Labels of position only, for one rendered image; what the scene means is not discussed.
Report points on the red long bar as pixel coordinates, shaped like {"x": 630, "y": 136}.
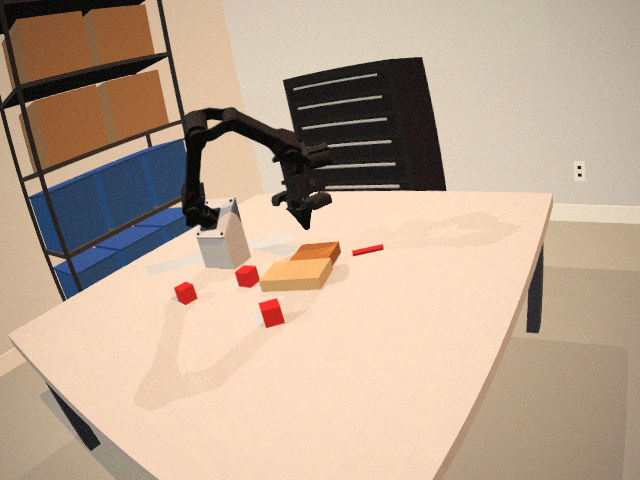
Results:
{"x": 367, "y": 250}

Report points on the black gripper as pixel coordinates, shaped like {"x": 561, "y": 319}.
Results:
{"x": 299, "y": 203}

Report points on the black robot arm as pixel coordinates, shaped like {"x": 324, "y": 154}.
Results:
{"x": 288, "y": 149}

